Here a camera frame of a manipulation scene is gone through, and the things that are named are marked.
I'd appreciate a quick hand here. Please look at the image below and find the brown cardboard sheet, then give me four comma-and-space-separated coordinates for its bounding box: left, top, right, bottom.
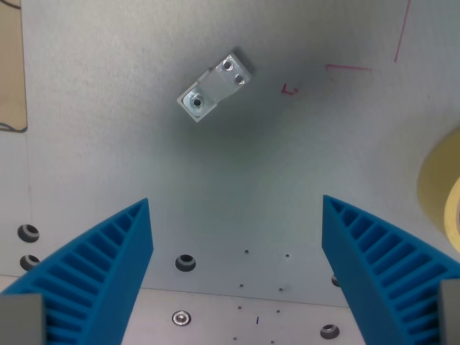
0, 0, 29, 132

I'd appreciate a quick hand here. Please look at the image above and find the small aluminium bracket block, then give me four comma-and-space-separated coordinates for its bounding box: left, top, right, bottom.
176, 47, 254, 124

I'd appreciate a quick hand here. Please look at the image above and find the silver screw head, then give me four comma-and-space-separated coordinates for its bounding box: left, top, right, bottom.
171, 310, 192, 326

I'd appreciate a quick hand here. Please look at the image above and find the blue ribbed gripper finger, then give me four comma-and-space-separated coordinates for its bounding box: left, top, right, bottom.
0, 197, 155, 345
321, 194, 460, 345

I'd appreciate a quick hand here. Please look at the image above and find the yellow masking tape roll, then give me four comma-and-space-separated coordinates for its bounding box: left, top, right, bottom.
417, 129, 460, 247

